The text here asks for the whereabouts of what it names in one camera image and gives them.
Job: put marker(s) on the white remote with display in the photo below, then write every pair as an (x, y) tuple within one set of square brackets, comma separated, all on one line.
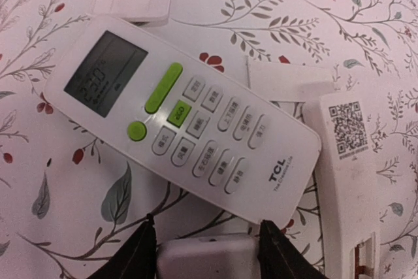
[(185, 121)]

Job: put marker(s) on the slim white remote control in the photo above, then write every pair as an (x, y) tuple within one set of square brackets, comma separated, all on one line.
[(347, 186)]

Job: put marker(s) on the slim remote battery cover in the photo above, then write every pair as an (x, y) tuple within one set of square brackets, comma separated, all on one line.
[(275, 81)]

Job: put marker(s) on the black-faced white remote control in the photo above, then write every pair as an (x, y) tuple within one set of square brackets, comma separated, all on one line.
[(223, 256)]

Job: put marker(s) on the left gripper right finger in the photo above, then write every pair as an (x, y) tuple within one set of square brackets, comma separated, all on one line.
[(278, 258)]

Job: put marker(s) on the small white battery cover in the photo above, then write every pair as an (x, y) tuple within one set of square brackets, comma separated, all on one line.
[(134, 11)]

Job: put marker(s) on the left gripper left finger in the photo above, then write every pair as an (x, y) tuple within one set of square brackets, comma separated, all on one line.
[(136, 258)]

